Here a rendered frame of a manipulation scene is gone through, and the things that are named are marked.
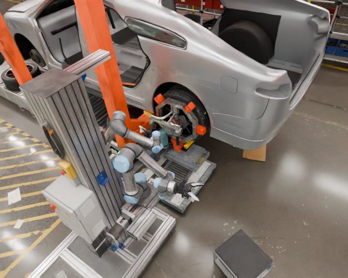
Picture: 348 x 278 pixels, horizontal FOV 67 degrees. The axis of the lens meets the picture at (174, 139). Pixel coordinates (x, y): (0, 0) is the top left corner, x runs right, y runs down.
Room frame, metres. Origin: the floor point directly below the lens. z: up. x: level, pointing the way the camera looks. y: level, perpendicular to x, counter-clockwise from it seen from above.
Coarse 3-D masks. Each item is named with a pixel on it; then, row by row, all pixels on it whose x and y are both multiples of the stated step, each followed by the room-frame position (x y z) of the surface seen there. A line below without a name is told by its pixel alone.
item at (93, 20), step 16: (80, 0) 2.28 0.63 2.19; (96, 0) 2.31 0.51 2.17; (80, 16) 2.32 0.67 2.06; (96, 16) 2.28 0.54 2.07; (96, 32) 2.24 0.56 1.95; (96, 48) 2.26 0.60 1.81; (112, 48) 2.35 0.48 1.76; (112, 64) 2.31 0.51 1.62; (112, 80) 2.27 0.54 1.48; (112, 96) 2.24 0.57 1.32; (112, 112) 2.28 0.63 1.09; (128, 112) 2.36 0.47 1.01; (128, 128) 2.31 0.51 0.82
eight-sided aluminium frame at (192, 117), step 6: (162, 102) 2.39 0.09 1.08; (168, 102) 2.34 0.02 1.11; (174, 102) 2.32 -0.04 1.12; (180, 102) 2.31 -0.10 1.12; (156, 108) 2.45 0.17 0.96; (180, 108) 2.24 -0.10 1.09; (156, 114) 2.47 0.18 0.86; (186, 114) 2.20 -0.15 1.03; (192, 114) 2.20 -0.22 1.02; (162, 120) 2.48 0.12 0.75; (192, 120) 2.16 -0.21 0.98; (162, 126) 2.42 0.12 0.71; (192, 126) 2.16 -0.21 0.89; (174, 132) 2.39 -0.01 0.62; (174, 138) 2.32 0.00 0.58; (180, 138) 2.27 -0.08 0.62; (186, 138) 2.21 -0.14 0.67; (192, 138) 2.16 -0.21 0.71
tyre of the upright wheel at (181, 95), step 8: (176, 88) 2.51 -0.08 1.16; (184, 88) 2.48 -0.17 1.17; (168, 96) 2.44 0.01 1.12; (176, 96) 2.38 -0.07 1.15; (184, 96) 2.34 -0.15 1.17; (192, 96) 2.35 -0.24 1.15; (200, 104) 2.28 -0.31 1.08; (200, 112) 2.21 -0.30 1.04; (200, 120) 2.19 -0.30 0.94; (208, 120) 2.24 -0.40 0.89; (208, 128) 2.27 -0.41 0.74; (184, 136) 2.33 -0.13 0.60; (200, 136) 2.19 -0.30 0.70
